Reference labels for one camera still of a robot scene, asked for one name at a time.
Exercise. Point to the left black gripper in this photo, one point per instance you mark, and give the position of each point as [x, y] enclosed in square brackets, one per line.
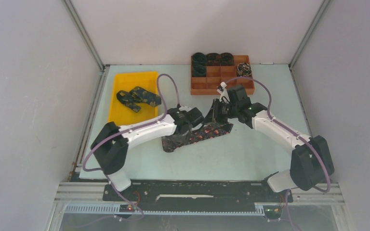
[189, 130]

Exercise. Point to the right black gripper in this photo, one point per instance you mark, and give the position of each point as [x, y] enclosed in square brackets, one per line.
[214, 115]

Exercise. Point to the dark floral red-dotted tie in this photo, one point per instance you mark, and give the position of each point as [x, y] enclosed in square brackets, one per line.
[206, 130]

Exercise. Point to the white-patterned tie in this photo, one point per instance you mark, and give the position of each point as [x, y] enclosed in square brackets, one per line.
[243, 69]

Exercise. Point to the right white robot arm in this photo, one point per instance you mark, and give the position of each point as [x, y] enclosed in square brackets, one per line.
[310, 163]

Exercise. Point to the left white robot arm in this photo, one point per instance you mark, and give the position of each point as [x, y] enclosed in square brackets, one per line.
[111, 146]

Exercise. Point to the orange compartment tray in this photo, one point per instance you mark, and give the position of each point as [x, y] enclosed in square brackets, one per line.
[217, 74]

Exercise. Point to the rolled dark gold-patterned tie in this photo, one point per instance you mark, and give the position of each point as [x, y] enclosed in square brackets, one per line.
[226, 59]

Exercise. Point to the dark gold-patterned folded tie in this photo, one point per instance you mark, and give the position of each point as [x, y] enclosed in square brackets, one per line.
[131, 99]

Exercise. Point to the rolled dark red-patterned tie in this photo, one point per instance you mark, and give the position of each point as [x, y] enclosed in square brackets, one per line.
[213, 59]

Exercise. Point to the yellow plastic bin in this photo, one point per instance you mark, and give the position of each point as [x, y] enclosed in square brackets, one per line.
[123, 111]

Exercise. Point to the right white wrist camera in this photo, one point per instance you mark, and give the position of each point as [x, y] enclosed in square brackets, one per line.
[223, 93]

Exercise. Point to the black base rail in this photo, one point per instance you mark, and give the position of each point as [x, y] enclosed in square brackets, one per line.
[168, 196]

